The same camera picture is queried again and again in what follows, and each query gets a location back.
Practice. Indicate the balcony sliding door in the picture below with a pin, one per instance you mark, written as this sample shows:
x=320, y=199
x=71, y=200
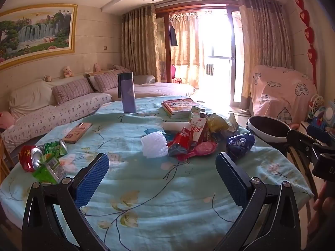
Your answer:
x=230, y=57

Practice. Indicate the blue crumpled packet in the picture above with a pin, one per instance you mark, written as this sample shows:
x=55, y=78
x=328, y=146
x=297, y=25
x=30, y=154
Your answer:
x=239, y=145

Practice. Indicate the dark hanging garment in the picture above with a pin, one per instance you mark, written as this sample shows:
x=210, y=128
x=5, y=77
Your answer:
x=173, y=35

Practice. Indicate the beige patterned curtain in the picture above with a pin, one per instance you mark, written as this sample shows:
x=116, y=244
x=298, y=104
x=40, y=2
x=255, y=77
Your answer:
x=264, y=47
x=138, y=41

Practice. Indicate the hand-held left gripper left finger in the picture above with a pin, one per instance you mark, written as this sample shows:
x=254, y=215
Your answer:
x=91, y=180

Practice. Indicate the green crumpled packet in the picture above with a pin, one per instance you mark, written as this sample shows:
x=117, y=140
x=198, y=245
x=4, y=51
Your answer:
x=53, y=148

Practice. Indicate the blue plastic toy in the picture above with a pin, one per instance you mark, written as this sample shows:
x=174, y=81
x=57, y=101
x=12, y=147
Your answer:
x=151, y=131

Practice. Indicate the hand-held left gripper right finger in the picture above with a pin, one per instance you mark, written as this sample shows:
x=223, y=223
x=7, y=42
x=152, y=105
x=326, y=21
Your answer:
x=231, y=180

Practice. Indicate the framed waterfall painting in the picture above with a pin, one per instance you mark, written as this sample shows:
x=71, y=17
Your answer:
x=34, y=31

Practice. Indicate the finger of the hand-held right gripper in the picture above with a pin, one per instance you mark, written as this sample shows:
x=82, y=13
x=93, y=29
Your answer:
x=301, y=142
x=320, y=133

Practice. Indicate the pile of colourful toys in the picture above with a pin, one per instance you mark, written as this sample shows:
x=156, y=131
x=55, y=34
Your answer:
x=320, y=112

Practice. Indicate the phone in orange case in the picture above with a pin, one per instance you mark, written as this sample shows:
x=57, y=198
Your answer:
x=78, y=132

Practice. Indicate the yellow-green plastic bag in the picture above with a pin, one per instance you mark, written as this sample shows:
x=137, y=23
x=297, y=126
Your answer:
x=216, y=123

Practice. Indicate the pink plastic toy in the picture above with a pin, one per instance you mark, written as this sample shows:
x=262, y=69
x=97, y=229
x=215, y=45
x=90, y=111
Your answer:
x=200, y=150

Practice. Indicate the clear crumpled wrapper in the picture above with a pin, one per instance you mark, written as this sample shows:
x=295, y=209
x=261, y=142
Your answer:
x=233, y=124

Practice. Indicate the white cushion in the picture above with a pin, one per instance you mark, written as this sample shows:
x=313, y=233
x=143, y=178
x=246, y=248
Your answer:
x=31, y=99

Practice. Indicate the white bin with dark liner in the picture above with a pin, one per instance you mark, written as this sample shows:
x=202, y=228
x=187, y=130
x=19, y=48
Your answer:
x=269, y=129

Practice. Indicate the small green drink carton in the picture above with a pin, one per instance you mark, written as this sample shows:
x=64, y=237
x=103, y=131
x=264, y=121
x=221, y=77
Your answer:
x=195, y=112

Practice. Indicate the small plush bear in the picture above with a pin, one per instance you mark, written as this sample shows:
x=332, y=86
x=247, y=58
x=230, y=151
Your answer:
x=97, y=67
x=47, y=78
x=67, y=72

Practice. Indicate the wooden chair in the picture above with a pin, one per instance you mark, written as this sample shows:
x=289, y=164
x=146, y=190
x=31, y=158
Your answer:
x=6, y=157

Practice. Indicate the stack of picture books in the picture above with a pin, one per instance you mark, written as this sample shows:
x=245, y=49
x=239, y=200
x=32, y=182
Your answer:
x=178, y=107

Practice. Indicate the white paper roll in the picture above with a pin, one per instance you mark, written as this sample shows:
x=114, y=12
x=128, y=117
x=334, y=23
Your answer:
x=175, y=126

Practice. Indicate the sheer curtain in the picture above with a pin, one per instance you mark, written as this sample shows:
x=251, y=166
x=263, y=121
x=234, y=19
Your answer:
x=184, y=41

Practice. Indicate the striped pink cushion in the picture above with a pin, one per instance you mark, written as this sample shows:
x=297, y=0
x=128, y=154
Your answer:
x=106, y=81
x=72, y=90

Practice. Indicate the white carton with red print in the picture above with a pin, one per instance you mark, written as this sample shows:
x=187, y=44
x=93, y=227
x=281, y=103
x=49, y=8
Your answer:
x=198, y=129

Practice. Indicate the purple water bottle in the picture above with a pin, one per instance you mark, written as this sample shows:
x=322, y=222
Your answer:
x=127, y=94

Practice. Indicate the white foam fruit net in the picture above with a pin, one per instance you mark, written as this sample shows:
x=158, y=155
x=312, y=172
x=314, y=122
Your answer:
x=154, y=145

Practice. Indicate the person's right hand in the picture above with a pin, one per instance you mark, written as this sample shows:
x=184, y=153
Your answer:
x=323, y=209

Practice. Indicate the pink heart-print covered furniture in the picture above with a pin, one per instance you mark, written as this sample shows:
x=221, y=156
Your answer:
x=277, y=94

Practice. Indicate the red snack packet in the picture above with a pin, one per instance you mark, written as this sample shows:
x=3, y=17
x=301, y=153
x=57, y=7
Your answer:
x=182, y=140

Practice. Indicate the patterned sofa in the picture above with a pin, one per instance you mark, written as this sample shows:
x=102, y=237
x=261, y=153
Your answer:
x=52, y=117

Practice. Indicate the crushed red can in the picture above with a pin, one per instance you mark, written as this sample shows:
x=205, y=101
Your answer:
x=27, y=158

